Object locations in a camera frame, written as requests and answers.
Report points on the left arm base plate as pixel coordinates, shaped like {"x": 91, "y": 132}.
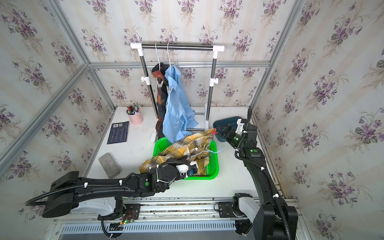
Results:
{"x": 128, "y": 214}

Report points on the pink pen cup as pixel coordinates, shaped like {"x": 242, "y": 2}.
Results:
{"x": 135, "y": 116}

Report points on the yellow plaid shirt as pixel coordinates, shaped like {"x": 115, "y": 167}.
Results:
{"x": 182, "y": 150}

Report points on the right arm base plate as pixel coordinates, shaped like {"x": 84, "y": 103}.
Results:
{"x": 227, "y": 210}

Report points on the white hanger of blue shirt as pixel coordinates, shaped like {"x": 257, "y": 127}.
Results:
{"x": 168, "y": 54}

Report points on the light blue shirt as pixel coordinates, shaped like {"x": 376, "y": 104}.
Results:
{"x": 179, "y": 115}

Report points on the dark blue booklet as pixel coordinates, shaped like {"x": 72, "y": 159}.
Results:
{"x": 118, "y": 133}

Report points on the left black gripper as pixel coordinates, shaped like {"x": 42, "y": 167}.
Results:
{"x": 182, "y": 163}

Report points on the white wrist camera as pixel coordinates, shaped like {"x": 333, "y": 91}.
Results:
{"x": 183, "y": 168}
{"x": 240, "y": 127}

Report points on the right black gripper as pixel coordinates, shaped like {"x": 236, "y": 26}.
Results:
{"x": 227, "y": 131}

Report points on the metal clothes rack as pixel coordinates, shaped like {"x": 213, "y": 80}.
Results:
{"x": 202, "y": 119}

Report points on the green plastic basket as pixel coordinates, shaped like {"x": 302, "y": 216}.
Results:
{"x": 212, "y": 167}

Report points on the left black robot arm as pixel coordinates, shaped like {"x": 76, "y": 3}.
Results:
{"x": 72, "y": 192}

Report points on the dark teal plastic bin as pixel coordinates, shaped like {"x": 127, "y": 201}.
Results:
{"x": 232, "y": 121}

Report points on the white hanger of dark shirt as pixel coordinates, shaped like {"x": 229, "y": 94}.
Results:
{"x": 159, "y": 62}

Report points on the grey sponge block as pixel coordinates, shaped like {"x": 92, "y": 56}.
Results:
{"x": 110, "y": 165}

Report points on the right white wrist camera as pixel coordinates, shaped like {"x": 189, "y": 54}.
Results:
{"x": 240, "y": 127}

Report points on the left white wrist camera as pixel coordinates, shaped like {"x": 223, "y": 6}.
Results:
{"x": 183, "y": 168}

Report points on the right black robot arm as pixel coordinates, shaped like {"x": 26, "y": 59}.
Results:
{"x": 271, "y": 218}

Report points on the dark plaid shirt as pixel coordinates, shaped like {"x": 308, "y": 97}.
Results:
{"x": 161, "y": 97}

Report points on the white clothespin on dark shirt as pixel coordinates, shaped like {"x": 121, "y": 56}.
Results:
{"x": 160, "y": 83}

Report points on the light blue wire hanger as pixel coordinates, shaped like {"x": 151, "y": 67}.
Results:
{"x": 207, "y": 150}

